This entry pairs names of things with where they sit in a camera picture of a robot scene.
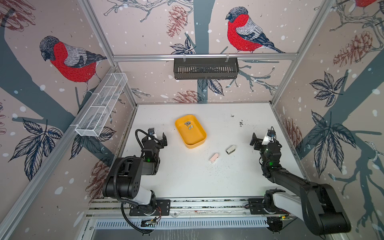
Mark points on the metal stapler base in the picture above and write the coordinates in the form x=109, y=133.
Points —
x=231, y=149

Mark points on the aluminium rail front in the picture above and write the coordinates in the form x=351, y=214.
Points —
x=207, y=207

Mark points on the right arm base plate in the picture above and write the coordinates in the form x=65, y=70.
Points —
x=256, y=206

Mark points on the staple strips pile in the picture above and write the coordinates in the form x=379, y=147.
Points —
x=189, y=125

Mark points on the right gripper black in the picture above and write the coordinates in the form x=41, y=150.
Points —
x=254, y=140

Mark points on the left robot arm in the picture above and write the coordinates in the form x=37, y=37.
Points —
x=123, y=184

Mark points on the white pink stapler body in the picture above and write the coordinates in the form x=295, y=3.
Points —
x=214, y=158

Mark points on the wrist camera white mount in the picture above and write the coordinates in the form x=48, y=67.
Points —
x=152, y=134
x=269, y=137

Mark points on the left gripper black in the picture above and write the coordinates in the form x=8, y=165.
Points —
x=160, y=144

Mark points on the black hanging wire basket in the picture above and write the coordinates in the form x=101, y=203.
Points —
x=206, y=68

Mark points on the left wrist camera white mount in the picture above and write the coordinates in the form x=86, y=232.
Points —
x=152, y=134

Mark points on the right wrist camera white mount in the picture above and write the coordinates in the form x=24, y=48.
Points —
x=269, y=137

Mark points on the yellow plastic tray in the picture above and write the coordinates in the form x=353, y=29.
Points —
x=194, y=137

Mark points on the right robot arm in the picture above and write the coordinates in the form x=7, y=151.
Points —
x=317, y=205

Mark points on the white wire mesh shelf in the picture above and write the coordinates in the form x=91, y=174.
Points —
x=95, y=118

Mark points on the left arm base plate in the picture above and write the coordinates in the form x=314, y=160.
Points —
x=157, y=208

